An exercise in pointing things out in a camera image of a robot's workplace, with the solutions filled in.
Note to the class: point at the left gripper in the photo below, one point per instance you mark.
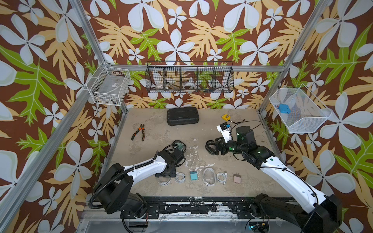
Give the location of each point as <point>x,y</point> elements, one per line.
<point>173,174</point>

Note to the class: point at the teal charger lower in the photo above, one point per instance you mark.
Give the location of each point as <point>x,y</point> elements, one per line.
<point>193,175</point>

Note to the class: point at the black hard case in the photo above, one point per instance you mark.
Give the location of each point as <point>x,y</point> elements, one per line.
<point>182,116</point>

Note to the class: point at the white mesh basket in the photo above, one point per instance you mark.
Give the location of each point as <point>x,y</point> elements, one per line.
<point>308,112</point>

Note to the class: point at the pink charger lower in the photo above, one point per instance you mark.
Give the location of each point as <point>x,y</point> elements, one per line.
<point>237,179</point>

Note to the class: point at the black wire basket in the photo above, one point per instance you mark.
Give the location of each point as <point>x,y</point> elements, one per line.
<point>189,76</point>

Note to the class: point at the blue object in basket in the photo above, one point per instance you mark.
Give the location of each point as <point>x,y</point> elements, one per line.
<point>284,109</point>

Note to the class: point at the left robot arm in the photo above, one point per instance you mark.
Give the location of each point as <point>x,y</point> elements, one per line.
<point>112,192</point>

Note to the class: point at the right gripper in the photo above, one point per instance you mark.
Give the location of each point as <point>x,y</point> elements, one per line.
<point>223,144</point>

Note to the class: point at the yellow tape measure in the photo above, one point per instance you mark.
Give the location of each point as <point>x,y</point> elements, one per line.
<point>227,118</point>

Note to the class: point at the white wire basket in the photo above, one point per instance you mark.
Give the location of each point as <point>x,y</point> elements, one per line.
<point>108,85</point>

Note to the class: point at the orange black pliers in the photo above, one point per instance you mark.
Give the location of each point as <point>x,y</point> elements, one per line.
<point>140,129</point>

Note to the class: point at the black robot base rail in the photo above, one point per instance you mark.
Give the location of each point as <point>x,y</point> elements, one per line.
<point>206,206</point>

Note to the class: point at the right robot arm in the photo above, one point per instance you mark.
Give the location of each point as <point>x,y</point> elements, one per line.
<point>315,212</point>

